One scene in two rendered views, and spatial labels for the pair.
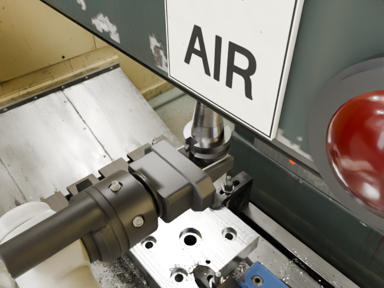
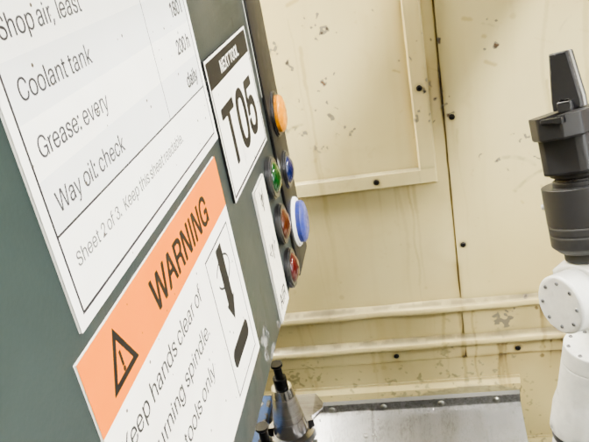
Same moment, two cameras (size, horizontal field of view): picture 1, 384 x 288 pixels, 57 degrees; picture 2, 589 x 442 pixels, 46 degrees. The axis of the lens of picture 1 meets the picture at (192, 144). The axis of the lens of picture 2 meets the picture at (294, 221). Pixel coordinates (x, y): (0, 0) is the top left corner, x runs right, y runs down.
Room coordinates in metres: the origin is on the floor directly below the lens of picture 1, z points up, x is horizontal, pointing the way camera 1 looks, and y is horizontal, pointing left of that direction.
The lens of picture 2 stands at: (0.27, 0.30, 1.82)
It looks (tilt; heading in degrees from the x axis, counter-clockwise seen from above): 24 degrees down; 233
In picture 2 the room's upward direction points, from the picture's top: 11 degrees counter-clockwise
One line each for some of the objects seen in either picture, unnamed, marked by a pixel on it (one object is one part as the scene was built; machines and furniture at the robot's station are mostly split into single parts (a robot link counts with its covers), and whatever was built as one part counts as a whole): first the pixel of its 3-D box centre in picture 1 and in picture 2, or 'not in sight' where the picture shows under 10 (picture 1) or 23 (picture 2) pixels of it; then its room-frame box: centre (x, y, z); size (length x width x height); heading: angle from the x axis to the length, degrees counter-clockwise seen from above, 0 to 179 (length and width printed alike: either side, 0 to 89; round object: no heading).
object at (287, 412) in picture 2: not in sight; (286, 408); (-0.11, -0.30, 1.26); 0.04 x 0.04 x 0.07
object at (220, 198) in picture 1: (228, 196); not in sight; (0.55, -0.09, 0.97); 0.13 x 0.03 x 0.15; 132
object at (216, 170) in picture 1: (218, 172); not in sight; (0.33, -0.03, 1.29); 0.06 x 0.02 x 0.03; 132
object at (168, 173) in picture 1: (148, 191); not in sight; (0.29, 0.05, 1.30); 0.13 x 0.12 x 0.10; 42
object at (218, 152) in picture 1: (207, 139); not in sight; (0.36, -0.02, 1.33); 0.06 x 0.06 x 0.03
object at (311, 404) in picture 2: not in sight; (297, 408); (-0.15, -0.33, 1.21); 0.07 x 0.05 x 0.01; 132
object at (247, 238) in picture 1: (175, 229); not in sight; (0.47, 0.04, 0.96); 0.29 x 0.23 x 0.05; 42
